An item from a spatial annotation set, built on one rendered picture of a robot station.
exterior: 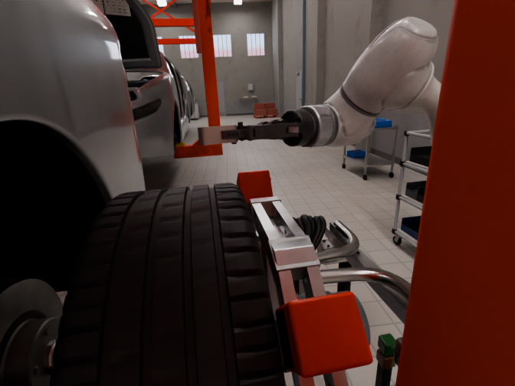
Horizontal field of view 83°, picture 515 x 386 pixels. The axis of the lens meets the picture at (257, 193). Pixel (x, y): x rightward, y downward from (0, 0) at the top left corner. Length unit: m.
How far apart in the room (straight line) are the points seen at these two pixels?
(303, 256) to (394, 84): 0.37
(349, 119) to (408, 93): 0.12
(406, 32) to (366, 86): 0.10
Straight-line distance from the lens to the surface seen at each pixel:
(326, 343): 0.33
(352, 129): 0.67
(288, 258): 0.42
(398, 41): 0.61
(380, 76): 0.61
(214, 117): 4.14
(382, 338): 0.99
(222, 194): 0.48
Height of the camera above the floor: 1.33
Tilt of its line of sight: 19 degrees down
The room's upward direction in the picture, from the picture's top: 3 degrees counter-clockwise
